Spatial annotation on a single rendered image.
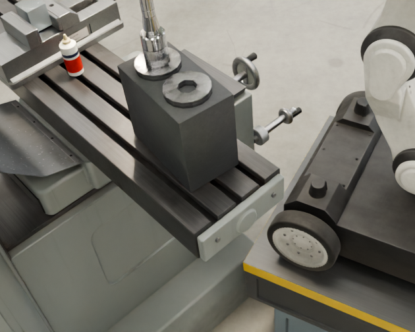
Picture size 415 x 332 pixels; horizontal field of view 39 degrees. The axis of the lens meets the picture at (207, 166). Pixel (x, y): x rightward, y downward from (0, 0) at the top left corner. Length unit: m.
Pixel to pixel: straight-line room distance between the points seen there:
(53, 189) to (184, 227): 0.40
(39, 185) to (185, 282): 0.71
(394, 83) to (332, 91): 1.48
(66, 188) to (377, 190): 0.83
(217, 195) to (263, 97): 1.69
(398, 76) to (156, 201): 0.59
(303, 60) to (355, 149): 1.34
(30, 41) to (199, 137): 0.58
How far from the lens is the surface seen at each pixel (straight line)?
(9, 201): 1.51
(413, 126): 1.49
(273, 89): 2.83
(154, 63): 1.10
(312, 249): 1.62
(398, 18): 1.33
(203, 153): 1.09
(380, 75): 1.36
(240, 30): 3.23
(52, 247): 1.48
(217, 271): 1.93
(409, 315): 1.65
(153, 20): 1.06
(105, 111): 1.35
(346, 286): 1.67
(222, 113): 1.05
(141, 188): 1.16
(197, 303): 1.89
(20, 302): 1.47
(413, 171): 1.53
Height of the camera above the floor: 1.82
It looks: 47 degrees down
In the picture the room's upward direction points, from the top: 7 degrees counter-clockwise
